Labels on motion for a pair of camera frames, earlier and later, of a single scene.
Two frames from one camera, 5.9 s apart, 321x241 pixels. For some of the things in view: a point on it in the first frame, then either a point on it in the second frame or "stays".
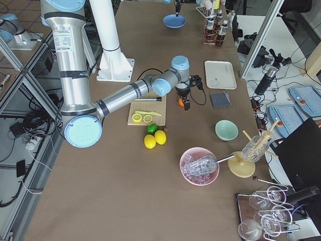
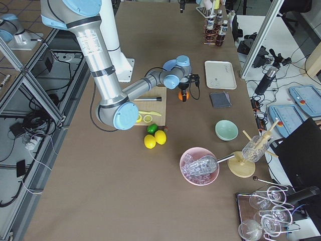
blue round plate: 172,21 → 169,65
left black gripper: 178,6 → 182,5
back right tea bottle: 210,34 stays
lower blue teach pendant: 289,118 stays
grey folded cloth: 220,100 stays
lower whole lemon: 150,141 stays
